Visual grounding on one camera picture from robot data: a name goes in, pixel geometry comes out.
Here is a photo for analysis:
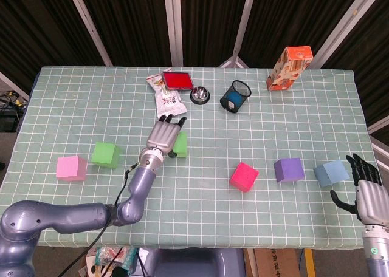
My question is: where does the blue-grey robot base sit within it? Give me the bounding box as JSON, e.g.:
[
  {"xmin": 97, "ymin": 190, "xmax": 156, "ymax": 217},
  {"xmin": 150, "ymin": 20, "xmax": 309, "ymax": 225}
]
[{"xmin": 133, "ymin": 248, "xmax": 247, "ymax": 277}]

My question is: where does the light blue foam cube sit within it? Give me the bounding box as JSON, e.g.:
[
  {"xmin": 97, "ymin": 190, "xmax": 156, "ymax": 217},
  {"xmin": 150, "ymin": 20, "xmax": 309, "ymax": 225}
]
[{"xmin": 313, "ymin": 160, "xmax": 350, "ymax": 188}]

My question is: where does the white snack bag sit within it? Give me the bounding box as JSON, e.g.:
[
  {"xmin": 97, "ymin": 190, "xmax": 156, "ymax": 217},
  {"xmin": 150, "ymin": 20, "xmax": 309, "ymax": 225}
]
[{"xmin": 146, "ymin": 73, "xmax": 187, "ymax": 122}]

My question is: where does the dark pleated curtain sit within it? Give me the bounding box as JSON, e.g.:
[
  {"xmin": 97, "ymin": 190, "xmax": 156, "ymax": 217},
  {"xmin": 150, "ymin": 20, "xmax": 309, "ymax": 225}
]
[{"xmin": 0, "ymin": 0, "xmax": 389, "ymax": 138}]

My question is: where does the green checkered tablecloth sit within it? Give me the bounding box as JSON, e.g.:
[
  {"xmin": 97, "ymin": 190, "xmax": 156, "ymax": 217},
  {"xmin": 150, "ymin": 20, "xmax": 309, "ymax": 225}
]
[{"xmin": 0, "ymin": 66, "xmax": 379, "ymax": 249}]

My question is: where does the silver call bell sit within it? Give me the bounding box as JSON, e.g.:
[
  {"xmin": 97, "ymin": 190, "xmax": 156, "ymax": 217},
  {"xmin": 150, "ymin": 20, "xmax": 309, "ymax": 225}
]
[{"xmin": 190, "ymin": 86, "xmax": 212, "ymax": 105}]

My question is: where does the green foam cube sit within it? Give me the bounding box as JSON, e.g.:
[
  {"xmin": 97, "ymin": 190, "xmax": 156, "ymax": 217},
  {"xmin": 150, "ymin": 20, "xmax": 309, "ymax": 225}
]
[
  {"xmin": 172, "ymin": 132, "xmax": 188, "ymax": 159},
  {"xmin": 91, "ymin": 142, "xmax": 122, "ymax": 169}
]

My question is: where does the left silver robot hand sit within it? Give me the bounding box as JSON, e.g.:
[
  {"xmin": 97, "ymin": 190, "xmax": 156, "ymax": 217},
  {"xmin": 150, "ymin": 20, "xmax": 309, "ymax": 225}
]
[{"xmin": 146, "ymin": 114, "xmax": 188, "ymax": 159}]

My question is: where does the blue roll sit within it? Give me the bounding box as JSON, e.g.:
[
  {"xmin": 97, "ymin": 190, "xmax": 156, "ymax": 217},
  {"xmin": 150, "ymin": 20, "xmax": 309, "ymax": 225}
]
[{"xmin": 226, "ymin": 91, "xmax": 246, "ymax": 108}]

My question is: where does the white frame post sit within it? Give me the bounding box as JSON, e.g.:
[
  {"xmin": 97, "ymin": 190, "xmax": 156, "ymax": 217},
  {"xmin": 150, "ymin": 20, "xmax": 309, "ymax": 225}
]
[
  {"xmin": 312, "ymin": 0, "xmax": 380, "ymax": 68},
  {"xmin": 163, "ymin": 0, "xmax": 185, "ymax": 67},
  {"xmin": 65, "ymin": 0, "xmax": 114, "ymax": 67},
  {"xmin": 367, "ymin": 115, "xmax": 389, "ymax": 137},
  {"xmin": 0, "ymin": 71, "xmax": 31, "ymax": 102},
  {"xmin": 218, "ymin": 0, "xmax": 259, "ymax": 69}
]

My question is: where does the red ink pad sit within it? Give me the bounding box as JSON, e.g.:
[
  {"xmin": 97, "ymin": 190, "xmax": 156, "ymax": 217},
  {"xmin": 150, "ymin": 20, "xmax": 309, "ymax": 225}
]
[{"xmin": 161, "ymin": 71, "xmax": 195, "ymax": 91}]

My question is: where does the light pink foam cube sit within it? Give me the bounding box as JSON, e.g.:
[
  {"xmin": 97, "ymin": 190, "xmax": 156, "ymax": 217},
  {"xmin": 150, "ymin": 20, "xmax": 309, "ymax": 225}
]
[{"xmin": 56, "ymin": 155, "xmax": 88, "ymax": 182}]

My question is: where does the magenta foam cube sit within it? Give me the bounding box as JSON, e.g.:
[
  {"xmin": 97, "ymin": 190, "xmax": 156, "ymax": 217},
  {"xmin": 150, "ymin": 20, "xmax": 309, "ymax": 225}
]
[{"xmin": 229, "ymin": 162, "xmax": 260, "ymax": 193}]

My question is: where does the orange biscuit box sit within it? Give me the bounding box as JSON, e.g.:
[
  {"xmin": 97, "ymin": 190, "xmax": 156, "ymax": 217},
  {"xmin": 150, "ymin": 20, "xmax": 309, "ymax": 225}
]
[{"xmin": 266, "ymin": 46, "xmax": 314, "ymax": 91}]

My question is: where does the purple foam cube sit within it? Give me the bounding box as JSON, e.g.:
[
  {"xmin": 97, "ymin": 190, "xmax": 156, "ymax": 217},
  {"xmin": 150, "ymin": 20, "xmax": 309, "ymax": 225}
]
[{"xmin": 274, "ymin": 157, "xmax": 305, "ymax": 183}]

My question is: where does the brown cardboard box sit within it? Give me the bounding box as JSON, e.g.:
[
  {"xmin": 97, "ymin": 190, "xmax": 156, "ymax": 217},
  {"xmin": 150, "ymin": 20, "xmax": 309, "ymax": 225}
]
[{"xmin": 253, "ymin": 248, "xmax": 300, "ymax": 277}]

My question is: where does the plastic bag of snacks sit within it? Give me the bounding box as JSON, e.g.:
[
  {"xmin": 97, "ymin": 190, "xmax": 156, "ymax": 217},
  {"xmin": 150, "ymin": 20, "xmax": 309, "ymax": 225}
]
[{"xmin": 80, "ymin": 246, "xmax": 139, "ymax": 277}]

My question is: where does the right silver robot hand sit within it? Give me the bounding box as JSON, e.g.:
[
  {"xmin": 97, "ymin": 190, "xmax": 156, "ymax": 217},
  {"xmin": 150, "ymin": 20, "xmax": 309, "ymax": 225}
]
[{"xmin": 330, "ymin": 154, "xmax": 389, "ymax": 226}]

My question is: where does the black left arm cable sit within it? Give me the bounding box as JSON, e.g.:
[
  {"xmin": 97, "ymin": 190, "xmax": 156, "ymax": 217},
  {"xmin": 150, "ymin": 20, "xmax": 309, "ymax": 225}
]
[{"xmin": 59, "ymin": 162, "xmax": 141, "ymax": 277}]

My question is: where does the black electrical equipment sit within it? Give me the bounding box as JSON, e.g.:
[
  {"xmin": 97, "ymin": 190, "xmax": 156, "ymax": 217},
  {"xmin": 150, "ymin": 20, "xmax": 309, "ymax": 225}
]
[{"xmin": 0, "ymin": 90, "xmax": 30, "ymax": 132}]

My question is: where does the black mesh pen holder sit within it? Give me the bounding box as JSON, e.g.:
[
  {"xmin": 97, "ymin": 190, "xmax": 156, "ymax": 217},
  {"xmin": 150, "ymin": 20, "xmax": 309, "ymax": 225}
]
[{"xmin": 219, "ymin": 80, "xmax": 252, "ymax": 114}]

